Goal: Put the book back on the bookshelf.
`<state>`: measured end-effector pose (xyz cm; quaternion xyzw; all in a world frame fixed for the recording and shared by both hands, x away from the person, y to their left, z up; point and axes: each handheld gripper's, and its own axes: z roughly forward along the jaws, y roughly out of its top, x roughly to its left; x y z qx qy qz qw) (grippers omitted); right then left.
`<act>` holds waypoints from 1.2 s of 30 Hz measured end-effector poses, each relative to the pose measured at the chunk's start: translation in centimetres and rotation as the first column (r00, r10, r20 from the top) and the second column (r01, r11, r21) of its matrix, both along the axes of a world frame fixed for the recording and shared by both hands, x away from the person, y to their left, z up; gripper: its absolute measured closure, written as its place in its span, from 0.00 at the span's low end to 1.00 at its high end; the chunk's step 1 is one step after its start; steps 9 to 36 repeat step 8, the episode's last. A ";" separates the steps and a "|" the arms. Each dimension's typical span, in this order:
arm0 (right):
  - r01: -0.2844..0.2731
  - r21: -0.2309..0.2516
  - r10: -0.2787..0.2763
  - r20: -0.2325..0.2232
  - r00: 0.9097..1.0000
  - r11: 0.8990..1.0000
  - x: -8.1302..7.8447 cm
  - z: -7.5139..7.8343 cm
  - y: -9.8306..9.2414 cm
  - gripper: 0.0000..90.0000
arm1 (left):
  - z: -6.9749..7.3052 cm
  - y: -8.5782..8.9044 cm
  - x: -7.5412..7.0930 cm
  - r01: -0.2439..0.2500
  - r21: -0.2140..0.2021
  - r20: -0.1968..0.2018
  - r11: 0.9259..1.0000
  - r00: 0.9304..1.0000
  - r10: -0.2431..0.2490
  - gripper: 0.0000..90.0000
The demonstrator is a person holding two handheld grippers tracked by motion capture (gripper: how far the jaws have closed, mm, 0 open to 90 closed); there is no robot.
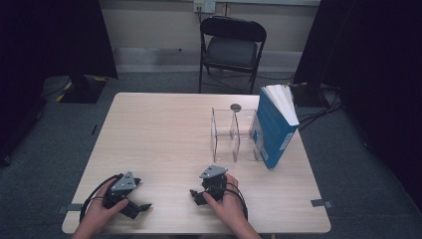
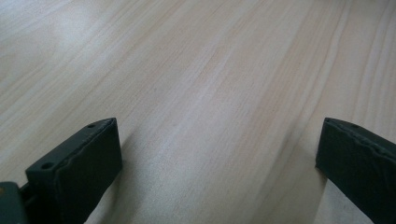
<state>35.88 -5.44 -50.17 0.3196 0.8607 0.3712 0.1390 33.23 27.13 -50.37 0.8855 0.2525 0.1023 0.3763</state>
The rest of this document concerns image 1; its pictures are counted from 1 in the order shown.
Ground black folding chair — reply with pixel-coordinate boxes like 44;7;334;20
198;15;268;96

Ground person's left hand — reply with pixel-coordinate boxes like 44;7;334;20
71;178;129;239

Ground blue book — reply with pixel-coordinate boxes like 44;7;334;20
255;84;301;170

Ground black floor cables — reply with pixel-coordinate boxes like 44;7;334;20
295;86;344;132

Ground black stand base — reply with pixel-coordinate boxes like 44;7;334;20
288;81;332;108
59;75;108;105

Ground black curtain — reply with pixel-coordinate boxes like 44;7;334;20
293;0;422;213
0;0;118;167

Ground clear acrylic book rack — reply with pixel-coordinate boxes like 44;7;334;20
210;107;267;163

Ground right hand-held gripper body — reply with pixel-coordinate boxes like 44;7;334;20
198;164;229;202

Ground white wall outlet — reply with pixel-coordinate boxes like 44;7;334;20
193;0;217;14

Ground grey tape piece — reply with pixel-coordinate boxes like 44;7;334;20
57;202;84;214
311;198;333;209

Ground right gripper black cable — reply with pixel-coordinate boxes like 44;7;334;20
212;182;249;222

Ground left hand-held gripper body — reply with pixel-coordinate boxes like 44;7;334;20
103;170;142;210

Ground person's right hand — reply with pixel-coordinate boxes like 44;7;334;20
202;173;254;235

